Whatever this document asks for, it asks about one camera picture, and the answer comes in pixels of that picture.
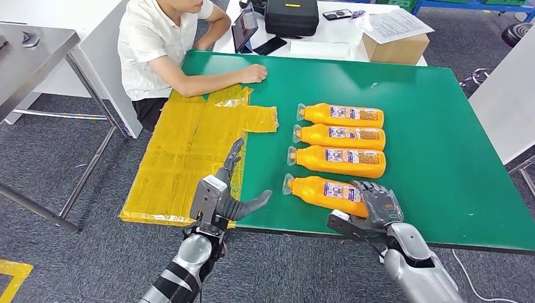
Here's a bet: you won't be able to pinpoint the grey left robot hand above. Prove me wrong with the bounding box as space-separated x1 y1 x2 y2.
214 138 273 222

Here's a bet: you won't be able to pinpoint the person's right hand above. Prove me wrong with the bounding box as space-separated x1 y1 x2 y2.
240 63 268 85

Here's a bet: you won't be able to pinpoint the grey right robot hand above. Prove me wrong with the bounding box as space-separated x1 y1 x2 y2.
351 181 405 230

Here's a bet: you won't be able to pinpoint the orange detergent bottle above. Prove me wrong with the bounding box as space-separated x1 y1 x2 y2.
291 123 387 152
295 102 385 129
286 145 387 179
281 173 371 218

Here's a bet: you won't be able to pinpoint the black smartphone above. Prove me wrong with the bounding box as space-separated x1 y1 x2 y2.
252 36 288 56

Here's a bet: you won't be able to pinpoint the black tablet on stand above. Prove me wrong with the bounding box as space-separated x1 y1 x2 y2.
231 7 260 54

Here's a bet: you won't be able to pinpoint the black carry case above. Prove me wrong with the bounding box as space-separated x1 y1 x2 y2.
264 0 320 38

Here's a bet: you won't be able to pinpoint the black device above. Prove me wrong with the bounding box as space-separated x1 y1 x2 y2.
238 0 267 13

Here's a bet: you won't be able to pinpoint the yellow taped cardboard mat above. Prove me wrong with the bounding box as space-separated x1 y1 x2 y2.
119 85 280 229

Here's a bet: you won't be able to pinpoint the smartphone in dark case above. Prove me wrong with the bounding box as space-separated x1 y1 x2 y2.
322 9 354 21

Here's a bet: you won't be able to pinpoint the person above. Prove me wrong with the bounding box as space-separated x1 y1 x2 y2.
117 0 268 133

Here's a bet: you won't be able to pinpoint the brown cardboard box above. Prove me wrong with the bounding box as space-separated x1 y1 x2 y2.
361 33 430 66

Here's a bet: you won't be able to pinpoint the metal furniture legs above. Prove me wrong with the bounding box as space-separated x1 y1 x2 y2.
507 155 535 198

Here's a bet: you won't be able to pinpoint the printed paper sheet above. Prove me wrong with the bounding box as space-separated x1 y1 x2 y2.
355 8 435 45

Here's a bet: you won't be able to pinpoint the white board panel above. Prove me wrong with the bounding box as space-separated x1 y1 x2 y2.
467 25 535 165

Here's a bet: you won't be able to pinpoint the black round stool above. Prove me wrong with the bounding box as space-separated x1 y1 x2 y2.
501 23 534 48

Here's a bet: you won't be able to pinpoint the steel table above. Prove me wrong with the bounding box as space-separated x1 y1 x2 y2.
0 23 128 233

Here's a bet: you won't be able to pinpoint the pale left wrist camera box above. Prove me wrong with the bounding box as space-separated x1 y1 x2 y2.
190 175 228 223

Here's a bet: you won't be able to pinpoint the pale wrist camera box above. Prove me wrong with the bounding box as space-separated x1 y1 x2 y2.
326 210 387 244
190 175 228 223

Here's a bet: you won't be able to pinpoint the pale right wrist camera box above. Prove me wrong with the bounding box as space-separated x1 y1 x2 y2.
326 210 387 244

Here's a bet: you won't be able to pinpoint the white floor cable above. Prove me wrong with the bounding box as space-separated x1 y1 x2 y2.
452 249 519 303

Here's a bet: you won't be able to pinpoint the blue shelf frame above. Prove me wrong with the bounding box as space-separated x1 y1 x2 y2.
411 0 535 21

